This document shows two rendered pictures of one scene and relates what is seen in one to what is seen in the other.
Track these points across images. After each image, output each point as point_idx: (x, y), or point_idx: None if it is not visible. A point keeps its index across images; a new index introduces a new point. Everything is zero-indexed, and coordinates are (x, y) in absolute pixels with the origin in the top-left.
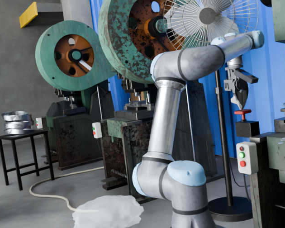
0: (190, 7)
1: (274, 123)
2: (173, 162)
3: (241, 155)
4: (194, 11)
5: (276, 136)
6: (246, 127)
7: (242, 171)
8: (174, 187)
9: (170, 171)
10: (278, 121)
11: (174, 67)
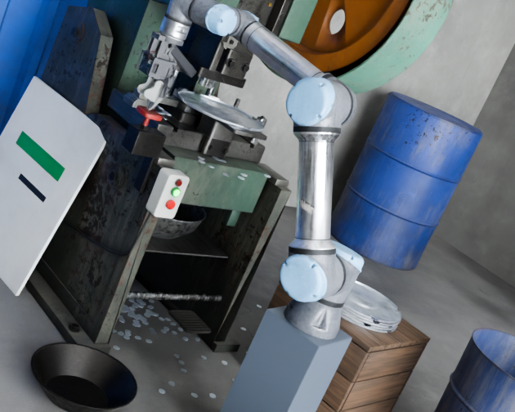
0: None
1: (158, 129)
2: (338, 248)
3: (177, 194)
4: None
5: (185, 157)
6: (157, 142)
7: (160, 215)
8: (354, 279)
9: (358, 261)
10: (166, 128)
11: (345, 115)
